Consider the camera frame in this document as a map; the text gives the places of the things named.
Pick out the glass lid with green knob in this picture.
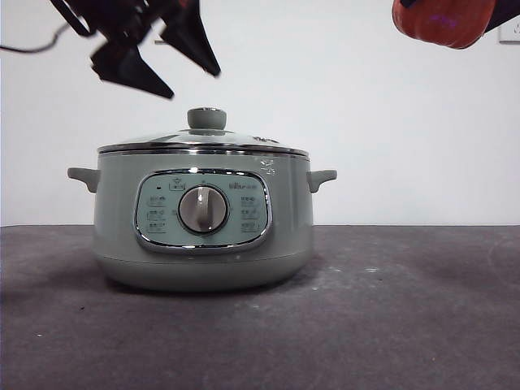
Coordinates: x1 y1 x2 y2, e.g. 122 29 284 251
97 106 309 158

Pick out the white wall socket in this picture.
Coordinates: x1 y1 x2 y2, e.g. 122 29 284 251
498 14 520 44

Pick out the pale green electric pot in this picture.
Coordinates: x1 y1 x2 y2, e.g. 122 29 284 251
67 152 338 293

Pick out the thin black cable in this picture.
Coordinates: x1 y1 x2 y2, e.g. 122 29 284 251
0 22 72 54

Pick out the orange pumpkin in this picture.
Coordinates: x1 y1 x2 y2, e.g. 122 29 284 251
391 0 499 50

